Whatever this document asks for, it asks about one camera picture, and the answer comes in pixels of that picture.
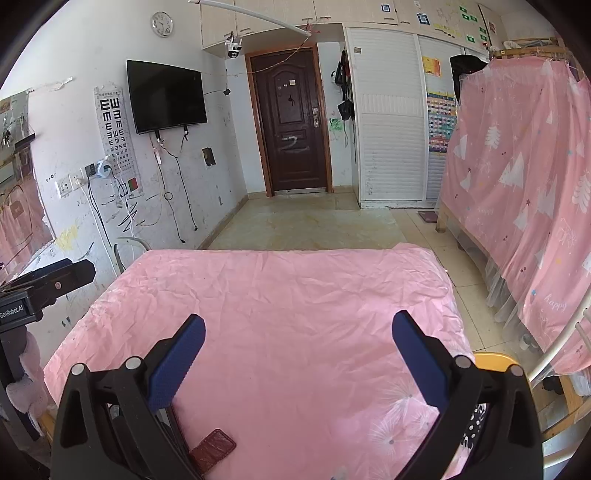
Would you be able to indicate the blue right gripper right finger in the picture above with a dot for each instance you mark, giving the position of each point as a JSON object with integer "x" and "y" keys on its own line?
{"x": 426, "y": 358}

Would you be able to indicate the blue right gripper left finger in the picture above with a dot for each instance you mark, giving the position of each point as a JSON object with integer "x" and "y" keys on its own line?
{"x": 169, "y": 361}

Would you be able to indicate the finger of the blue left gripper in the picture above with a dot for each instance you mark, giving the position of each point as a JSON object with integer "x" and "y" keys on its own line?
{"x": 42, "y": 287}

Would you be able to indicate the yellow plastic basin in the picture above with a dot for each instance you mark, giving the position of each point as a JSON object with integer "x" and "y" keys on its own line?
{"x": 498, "y": 362}

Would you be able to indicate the dark red wallet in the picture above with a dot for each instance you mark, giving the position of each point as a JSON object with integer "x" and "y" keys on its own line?
{"x": 212, "y": 450}

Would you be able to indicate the white metal chair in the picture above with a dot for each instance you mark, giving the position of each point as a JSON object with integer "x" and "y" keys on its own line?
{"x": 577, "y": 407}

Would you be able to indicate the pink bed sheet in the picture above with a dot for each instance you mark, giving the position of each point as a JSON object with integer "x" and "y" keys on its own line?
{"x": 299, "y": 366}

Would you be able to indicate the eye chart poster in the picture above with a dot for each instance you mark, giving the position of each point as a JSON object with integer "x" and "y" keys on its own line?
{"x": 116, "y": 138}

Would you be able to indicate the pink tree-print curtain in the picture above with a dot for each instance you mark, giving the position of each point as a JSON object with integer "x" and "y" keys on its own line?
{"x": 518, "y": 180}

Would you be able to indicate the white louvered wardrobe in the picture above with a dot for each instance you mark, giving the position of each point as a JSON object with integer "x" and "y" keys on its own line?
{"x": 392, "y": 72}

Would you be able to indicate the black hanging bag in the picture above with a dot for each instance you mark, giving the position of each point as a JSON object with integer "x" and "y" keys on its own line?
{"x": 342, "y": 78}

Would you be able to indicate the dark brown door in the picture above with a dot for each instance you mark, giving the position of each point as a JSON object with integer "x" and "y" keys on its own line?
{"x": 288, "y": 104}

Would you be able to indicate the black wall television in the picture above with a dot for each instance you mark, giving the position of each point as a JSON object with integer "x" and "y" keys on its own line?
{"x": 164, "y": 96}

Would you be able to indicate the colourful wall chart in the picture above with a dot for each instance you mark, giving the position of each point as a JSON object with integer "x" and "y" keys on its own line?
{"x": 442, "y": 119}

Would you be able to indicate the round wall clock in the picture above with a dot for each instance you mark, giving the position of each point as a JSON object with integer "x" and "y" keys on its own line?
{"x": 162, "y": 24}

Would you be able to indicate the white security camera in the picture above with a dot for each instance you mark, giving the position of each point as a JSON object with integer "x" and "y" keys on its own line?
{"x": 233, "y": 45}

